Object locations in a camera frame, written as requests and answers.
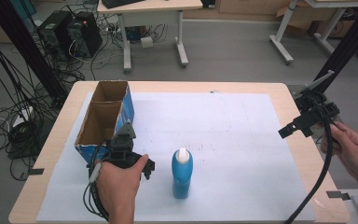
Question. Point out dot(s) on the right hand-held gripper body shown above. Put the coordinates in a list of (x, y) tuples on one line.
[(317, 109)]

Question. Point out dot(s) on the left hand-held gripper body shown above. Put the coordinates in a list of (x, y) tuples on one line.
[(122, 154)]

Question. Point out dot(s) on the blue cardboard box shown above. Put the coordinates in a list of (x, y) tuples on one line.
[(105, 121)]

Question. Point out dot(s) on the blue bottle with white cap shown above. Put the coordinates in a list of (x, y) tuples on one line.
[(182, 174)]

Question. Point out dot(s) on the person's left hand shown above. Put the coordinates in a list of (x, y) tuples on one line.
[(118, 186)]

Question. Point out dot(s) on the person's right hand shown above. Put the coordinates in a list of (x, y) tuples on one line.
[(351, 152)]

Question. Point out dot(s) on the white paper mat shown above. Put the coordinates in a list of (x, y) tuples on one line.
[(230, 149)]

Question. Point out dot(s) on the black tape strip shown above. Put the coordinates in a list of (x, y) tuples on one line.
[(35, 171), (338, 195)]

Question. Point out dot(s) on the white-legged desk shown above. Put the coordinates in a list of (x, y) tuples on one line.
[(310, 18)]

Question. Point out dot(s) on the white power strip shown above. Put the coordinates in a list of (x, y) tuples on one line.
[(23, 115)]

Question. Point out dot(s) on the white power adapter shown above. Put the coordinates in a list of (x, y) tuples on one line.
[(146, 42)]

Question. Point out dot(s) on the black computer tower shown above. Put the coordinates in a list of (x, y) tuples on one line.
[(54, 34), (85, 35)]

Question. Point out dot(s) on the wooden desk with white legs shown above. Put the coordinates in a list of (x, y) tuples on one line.
[(155, 9)]

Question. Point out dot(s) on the black keyboard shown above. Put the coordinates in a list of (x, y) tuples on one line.
[(121, 2)]

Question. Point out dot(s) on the black metal frame post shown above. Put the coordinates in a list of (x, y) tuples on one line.
[(345, 49), (28, 49)]

